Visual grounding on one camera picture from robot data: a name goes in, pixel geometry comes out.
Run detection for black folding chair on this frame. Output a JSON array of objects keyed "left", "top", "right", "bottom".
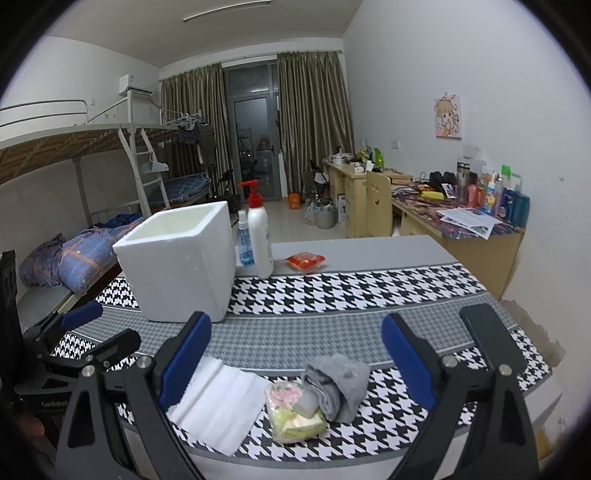
[{"left": 213, "top": 168, "right": 241, "bottom": 204}]

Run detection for houndstooth table cloth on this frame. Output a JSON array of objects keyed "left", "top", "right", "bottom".
[{"left": 48, "top": 263, "right": 555, "bottom": 462}]

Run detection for row of toiletry bottles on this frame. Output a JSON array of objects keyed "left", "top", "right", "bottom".
[{"left": 456, "top": 159, "right": 532, "bottom": 227}]

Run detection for blue plaid quilt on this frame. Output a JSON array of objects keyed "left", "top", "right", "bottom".
[{"left": 59, "top": 219, "right": 144, "bottom": 296}]

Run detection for wooden chair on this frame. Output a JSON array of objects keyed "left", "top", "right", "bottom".
[{"left": 365, "top": 170, "right": 394, "bottom": 238}]

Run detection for white paper sheets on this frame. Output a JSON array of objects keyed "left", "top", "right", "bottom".
[{"left": 436, "top": 207, "right": 504, "bottom": 240}]

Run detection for glass balcony door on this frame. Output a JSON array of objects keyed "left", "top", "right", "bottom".
[{"left": 223, "top": 65, "right": 282, "bottom": 201}]

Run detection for red snack packet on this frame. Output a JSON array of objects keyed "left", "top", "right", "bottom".
[{"left": 285, "top": 251, "right": 326, "bottom": 272}]

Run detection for bunk bed with blue mattress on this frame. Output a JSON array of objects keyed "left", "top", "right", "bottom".
[{"left": 129, "top": 108, "right": 241, "bottom": 208}]

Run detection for bucket with plastic bags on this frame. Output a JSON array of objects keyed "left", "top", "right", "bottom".
[{"left": 305, "top": 200, "right": 338, "bottom": 229}]

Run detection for white air conditioner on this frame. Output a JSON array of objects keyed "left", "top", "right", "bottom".
[{"left": 119, "top": 74, "right": 154, "bottom": 97}]

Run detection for person's left hand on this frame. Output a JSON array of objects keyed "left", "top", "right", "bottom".
[{"left": 14, "top": 410, "right": 48, "bottom": 437}]

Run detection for white towel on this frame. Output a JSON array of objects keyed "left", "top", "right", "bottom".
[{"left": 167, "top": 355, "right": 271, "bottom": 457}]

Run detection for floral tissue packet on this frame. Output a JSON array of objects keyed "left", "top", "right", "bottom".
[{"left": 264, "top": 379, "right": 329, "bottom": 445}]

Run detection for white metal bunk bed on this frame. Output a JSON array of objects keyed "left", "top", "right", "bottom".
[{"left": 0, "top": 98, "right": 162, "bottom": 296}]

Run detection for grey cloth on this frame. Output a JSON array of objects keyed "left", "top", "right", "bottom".
[{"left": 302, "top": 353, "right": 370, "bottom": 423}]

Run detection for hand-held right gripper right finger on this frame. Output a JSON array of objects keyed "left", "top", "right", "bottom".
[{"left": 381, "top": 312, "right": 542, "bottom": 480}]

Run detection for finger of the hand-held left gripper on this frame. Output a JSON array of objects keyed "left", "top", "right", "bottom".
[
  {"left": 23, "top": 302, "right": 104, "bottom": 344},
  {"left": 39, "top": 329, "right": 143, "bottom": 372}
]

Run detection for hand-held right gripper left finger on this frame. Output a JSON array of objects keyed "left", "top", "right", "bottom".
[{"left": 54, "top": 311, "right": 213, "bottom": 480}]

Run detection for cartoon wall poster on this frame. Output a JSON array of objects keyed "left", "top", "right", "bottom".
[{"left": 433, "top": 92, "right": 463, "bottom": 139}]

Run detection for long wooden desk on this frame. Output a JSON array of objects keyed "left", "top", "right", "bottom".
[{"left": 322, "top": 159, "right": 414, "bottom": 238}]

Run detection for small blue spray bottle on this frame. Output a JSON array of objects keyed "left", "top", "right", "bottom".
[{"left": 235, "top": 210, "right": 256, "bottom": 267}]

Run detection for purple grey blanket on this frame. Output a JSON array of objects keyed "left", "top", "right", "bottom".
[{"left": 18, "top": 233, "right": 68, "bottom": 288}]

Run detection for dark blue garment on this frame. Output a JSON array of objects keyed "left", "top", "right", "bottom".
[{"left": 92, "top": 213, "right": 141, "bottom": 229}]

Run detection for black smartphone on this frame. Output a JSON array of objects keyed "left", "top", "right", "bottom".
[{"left": 459, "top": 303, "right": 527, "bottom": 377}]

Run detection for brown curtain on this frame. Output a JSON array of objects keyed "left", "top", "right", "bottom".
[
  {"left": 160, "top": 62, "right": 232, "bottom": 204},
  {"left": 276, "top": 51, "right": 355, "bottom": 199}
]

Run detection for white foam box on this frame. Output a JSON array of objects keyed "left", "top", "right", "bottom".
[{"left": 112, "top": 200, "right": 237, "bottom": 324}]

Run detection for white bottle with red pump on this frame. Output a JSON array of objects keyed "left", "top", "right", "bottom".
[{"left": 238, "top": 180, "right": 275, "bottom": 279}]

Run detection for ceiling tube light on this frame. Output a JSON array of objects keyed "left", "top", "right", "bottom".
[{"left": 182, "top": 0, "right": 271, "bottom": 23}]

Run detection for wooden desk with printed mat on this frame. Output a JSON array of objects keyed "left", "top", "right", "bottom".
[{"left": 390, "top": 182, "right": 525, "bottom": 301}]

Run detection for hanging dark clothes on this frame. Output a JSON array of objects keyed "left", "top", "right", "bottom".
[{"left": 178, "top": 122, "right": 218, "bottom": 162}]

